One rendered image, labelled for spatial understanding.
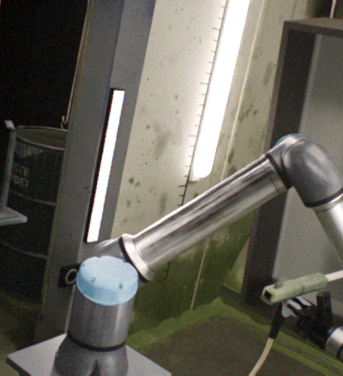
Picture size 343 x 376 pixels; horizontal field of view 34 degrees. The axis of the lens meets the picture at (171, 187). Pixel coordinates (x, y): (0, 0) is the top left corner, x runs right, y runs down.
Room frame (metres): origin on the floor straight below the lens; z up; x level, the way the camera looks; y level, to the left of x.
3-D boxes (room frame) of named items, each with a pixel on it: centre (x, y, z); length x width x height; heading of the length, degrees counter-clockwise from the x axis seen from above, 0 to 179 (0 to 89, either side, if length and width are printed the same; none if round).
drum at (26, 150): (2.99, 0.62, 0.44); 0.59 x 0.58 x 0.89; 36
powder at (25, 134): (2.99, 0.62, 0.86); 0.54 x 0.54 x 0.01
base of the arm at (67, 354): (1.29, 0.11, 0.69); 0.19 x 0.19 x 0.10
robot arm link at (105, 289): (1.30, 0.11, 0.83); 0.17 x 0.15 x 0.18; 4
